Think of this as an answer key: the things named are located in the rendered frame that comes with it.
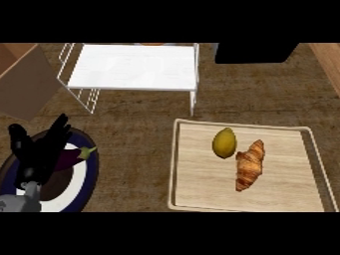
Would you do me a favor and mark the brown wooden cabinet door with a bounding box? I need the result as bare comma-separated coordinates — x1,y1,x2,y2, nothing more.
0,43,66,122

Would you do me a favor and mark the pale wooden tray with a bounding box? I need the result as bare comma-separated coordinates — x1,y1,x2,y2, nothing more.
168,118,340,213

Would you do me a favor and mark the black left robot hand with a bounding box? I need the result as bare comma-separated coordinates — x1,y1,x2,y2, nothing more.
8,113,75,187

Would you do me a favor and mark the purple eggplant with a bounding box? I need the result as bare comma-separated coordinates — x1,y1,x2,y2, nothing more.
54,145,100,172

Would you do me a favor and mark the yellow lemon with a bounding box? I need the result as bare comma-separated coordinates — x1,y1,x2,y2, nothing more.
211,127,239,159

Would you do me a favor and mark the blue white brown plate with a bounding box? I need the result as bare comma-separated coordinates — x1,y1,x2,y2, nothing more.
0,127,101,213

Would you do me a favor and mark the golden brown croissant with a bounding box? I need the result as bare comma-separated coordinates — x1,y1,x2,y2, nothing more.
234,138,267,192

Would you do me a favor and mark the white tiered wire shelf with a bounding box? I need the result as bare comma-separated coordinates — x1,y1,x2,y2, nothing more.
57,43,202,118

